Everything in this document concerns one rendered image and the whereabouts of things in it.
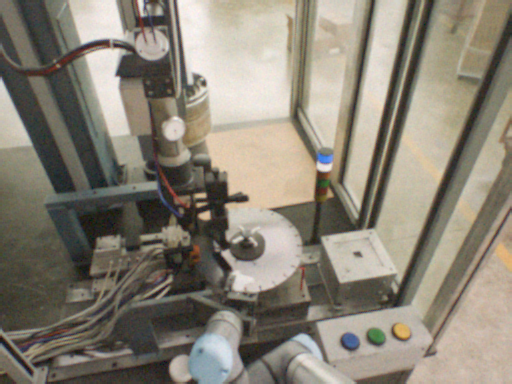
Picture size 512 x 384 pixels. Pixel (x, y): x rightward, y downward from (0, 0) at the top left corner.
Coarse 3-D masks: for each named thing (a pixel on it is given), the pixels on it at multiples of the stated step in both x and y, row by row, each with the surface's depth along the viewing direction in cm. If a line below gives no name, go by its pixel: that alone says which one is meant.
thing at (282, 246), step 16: (240, 208) 129; (256, 208) 129; (208, 224) 124; (240, 224) 124; (256, 224) 124; (272, 224) 124; (288, 224) 124; (208, 240) 119; (272, 240) 119; (288, 240) 119; (208, 256) 114; (224, 256) 114; (272, 256) 114; (288, 256) 114; (208, 272) 110; (224, 272) 110; (240, 272) 110; (256, 272) 110; (272, 272) 110; (288, 272) 110; (224, 288) 106; (256, 288) 106
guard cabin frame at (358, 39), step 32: (128, 0) 162; (352, 32) 128; (416, 32) 94; (352, 64) 132; (416, 64) 98; (352, 96) 136; (384, 128) 119; (384, 160) 120; (480, 224) 80; (480, 256) 83; (448, 288) 94; (448, 320) 101
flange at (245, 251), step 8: (240, 232) 120; (256, 232) 120; (232, 240) 118; (256, 240) 117; (264, 240) 117; (232, 248) 115; (240, 248) 115; (248, 248) 115; (256, 248) 115; (264, 248) 115; (240, 256) 113; (248, 256) 113; (256, 256) 113
